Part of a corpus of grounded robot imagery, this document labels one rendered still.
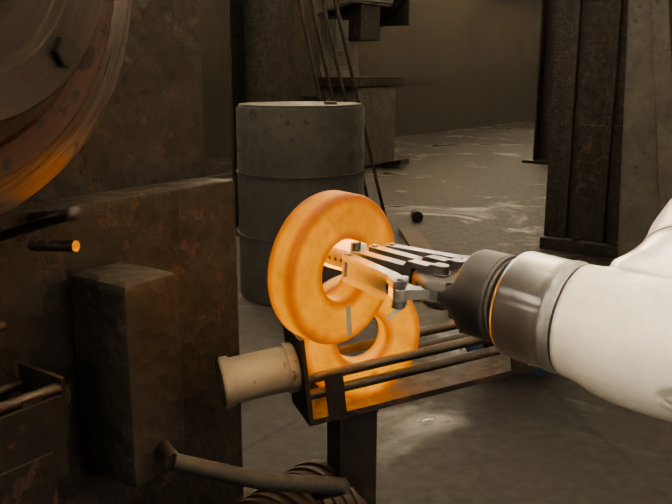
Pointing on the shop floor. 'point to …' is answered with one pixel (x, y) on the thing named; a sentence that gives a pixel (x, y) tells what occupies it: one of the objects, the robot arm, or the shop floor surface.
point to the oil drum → (290, 172)
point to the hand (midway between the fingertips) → (335, 252)
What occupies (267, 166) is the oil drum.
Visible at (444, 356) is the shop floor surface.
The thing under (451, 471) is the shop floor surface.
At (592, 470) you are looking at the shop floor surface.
